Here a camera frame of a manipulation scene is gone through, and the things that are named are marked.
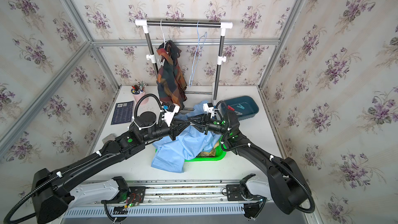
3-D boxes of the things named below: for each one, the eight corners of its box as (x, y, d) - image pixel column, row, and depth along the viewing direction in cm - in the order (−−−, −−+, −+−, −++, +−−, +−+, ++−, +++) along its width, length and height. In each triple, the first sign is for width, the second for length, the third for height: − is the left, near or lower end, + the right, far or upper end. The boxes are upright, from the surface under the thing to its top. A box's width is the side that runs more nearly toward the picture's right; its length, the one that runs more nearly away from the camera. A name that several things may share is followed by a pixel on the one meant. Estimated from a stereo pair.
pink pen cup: (135, 104, 111) (129, 91, 100) (139, 93, 118) (133, 80, 107) (147, 105, 111) (142, 92, 100) (151, 93, 118) (146, 80, 107)
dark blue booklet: (112, 124, 101) (111, 123, 99) (117, 104, 112) (116, 102, 110) (131, 122, 102) (130, 120, 101) (134, 102, 113) (133, 100, 112)
